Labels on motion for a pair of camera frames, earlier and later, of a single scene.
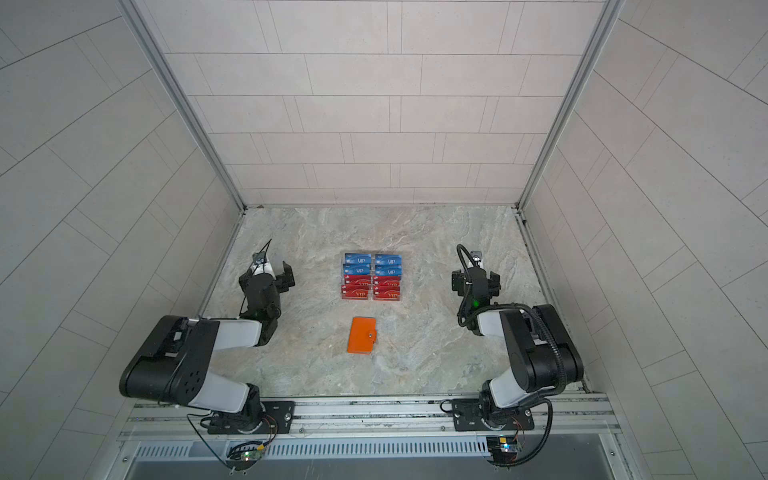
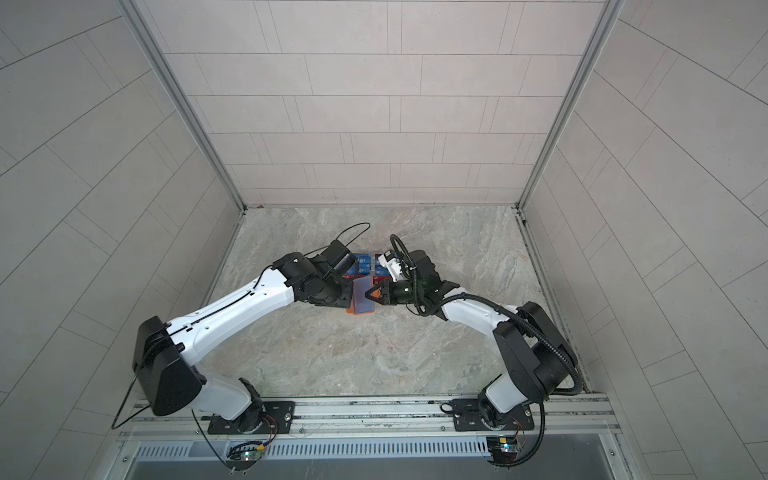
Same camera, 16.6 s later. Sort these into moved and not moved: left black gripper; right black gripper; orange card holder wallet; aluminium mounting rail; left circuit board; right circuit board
Moved: orange card holder wallet; right black gripper; left black gripper
Not moved: aluminium mounting rail; left circuit board; right circuit board
